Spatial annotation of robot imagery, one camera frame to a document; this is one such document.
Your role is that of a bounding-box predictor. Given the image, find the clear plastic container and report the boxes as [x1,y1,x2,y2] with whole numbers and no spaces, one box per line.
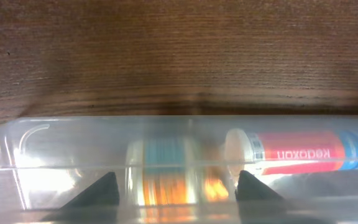
[0,116,358,223]

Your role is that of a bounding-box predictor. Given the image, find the orange tablet tube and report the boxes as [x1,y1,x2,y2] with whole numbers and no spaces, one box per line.
[223,129,358,182]

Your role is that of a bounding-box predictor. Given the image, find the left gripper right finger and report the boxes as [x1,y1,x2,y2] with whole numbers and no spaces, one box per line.
[236,170,283,202]

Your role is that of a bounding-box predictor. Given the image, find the small gold-capped jar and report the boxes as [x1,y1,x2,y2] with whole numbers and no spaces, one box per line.
[125,138,229,207]

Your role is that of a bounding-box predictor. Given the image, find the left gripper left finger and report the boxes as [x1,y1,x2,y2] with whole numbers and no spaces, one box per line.
[62,172,119,209]

